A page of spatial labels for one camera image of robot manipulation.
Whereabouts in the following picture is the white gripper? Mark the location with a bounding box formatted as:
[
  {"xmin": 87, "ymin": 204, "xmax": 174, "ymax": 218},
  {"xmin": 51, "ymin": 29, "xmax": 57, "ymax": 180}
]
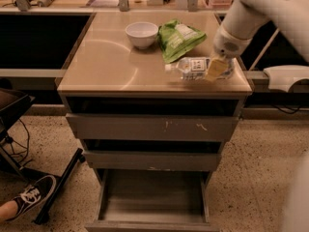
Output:
[{"xmin": 205, "ymin": 25, "xmax": 251, "ymax": 82}]

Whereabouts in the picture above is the clear plastic water bottle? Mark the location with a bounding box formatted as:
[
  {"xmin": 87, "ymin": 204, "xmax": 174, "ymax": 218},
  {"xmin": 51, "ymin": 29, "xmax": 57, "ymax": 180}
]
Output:
[{"xmin": 165, "ymin": 57, "xmax": 234, "ymax": 81}]

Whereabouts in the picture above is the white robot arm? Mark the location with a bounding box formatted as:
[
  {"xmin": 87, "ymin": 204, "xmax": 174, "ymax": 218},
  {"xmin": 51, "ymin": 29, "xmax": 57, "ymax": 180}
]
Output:
[{"xmin": 206, "ymin": 0, "xmax": 309, "ymax": 81}]

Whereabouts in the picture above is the grey drawer cabinet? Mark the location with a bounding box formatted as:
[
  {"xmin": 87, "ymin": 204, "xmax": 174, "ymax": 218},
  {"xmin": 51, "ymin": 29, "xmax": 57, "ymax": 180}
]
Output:
[{"xmin": 53, "ymin": 10, "xmax": 254, "ymax": 232}]

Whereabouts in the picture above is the top grey drawer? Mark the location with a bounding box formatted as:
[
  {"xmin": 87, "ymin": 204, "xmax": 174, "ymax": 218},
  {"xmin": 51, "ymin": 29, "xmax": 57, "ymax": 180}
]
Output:
[{"xmin": 67, "ymin": 98, "xmax": 238, "ymax": 141}]

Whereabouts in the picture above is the middle grey drawer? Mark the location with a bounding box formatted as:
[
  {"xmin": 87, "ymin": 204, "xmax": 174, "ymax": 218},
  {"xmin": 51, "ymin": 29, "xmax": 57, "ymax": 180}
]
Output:
[{"xmin": 85, "ymin": 140, "xmax": 221, "ymax": 171}]

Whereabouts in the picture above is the bottom grey open drawer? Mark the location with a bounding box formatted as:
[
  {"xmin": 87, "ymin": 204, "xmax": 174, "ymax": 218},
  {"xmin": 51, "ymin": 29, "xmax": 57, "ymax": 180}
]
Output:
[{"xmin": 85, "ymin": 169, "xmax": 219, "ymax": 232}]

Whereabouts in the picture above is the green snack bag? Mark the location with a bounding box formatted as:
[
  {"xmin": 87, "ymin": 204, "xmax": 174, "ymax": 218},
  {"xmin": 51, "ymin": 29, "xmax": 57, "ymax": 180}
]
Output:
[{"xmin": 157, "ymin": 19, "xmax": 207, "ymax": 64}]

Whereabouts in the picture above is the white stick with black tip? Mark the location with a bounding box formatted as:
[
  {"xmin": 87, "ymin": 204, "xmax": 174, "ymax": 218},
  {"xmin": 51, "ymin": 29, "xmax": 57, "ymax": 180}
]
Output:
[{"xmin": 249, "ymin": 28, "xmax": 280, "ymax": 71}]

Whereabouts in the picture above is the white curved plastic part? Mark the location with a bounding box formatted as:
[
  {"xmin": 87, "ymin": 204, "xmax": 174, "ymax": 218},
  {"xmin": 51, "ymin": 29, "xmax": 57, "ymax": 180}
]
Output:
[{"xmin": 264, "ymin": 65, "xmax": 309, "ymax": 92}]

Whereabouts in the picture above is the white ceramic bowl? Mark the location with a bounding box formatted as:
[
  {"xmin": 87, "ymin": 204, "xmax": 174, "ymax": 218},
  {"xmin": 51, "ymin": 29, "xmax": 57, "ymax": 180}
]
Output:
[{"xmin": 126, "ymin": 21, "xmax": 158, "ymax": 49}]

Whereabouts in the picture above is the black rolling stand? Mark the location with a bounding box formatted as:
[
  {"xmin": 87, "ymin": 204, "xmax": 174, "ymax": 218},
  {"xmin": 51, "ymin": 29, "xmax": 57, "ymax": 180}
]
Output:
[{"xmin": 0, "ymin": 88, "xmax": 86, "ymax": 226}]

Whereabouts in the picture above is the black and white sneaker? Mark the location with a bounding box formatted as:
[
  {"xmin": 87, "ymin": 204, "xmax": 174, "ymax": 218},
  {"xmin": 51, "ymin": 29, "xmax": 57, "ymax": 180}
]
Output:
[{"xmin": 7, "ymin": 175, "xmax": 57, "ymax": 221}]

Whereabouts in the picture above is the person's ankle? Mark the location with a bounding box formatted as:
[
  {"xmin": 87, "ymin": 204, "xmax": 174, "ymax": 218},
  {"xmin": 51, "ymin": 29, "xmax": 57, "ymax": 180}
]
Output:
[{"xmin": 0, "ymin": 200, "xmax": 18, "ymax": 222}]

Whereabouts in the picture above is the black cable on floor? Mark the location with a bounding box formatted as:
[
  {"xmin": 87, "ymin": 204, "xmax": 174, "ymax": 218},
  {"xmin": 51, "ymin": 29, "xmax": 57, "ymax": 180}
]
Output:
[{"xmin": 4, "ymin": 118, "xmax": 33, "ymax": 166}]

